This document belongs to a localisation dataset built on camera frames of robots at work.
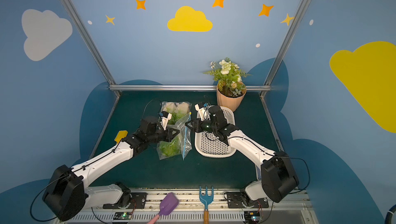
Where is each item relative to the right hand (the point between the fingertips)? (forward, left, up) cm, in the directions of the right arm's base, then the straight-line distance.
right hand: (191, 121), depth 80 cm
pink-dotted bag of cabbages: (+18, +11, -13) cm, 25 cm away
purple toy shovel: (-36, +9, -19) cm, 41 cm away
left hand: (-5, +4, -3) cm, 7 cm away
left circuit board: (-41, +29, -20) cm, 54 cm away
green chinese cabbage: (-11, +11, -11) cm, 19 cm away
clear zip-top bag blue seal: (-10, +5, -8) cm, 13 cm away
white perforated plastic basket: (-3, -10, -20) cm, 23 cm away
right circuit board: (-38, -32, -22) cm, 54 cm away
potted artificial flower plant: (+31, -24, -5) cm, 39 cm away
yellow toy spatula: (+1, +46, -20) cm, 50 cm away
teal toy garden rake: (-32, -10, -19) cm, 38 cm away
